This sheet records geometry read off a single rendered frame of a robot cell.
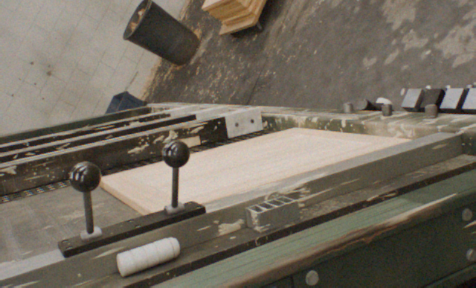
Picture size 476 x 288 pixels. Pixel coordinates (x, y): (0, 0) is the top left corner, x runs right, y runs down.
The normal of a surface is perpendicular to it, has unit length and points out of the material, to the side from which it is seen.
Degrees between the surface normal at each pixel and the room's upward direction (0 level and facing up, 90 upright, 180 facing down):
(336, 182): 90
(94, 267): 90
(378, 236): 90
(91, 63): 90
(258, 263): 51
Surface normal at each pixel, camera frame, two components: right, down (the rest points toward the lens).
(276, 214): 0.46, 0.03
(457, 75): -0.78, -0.46
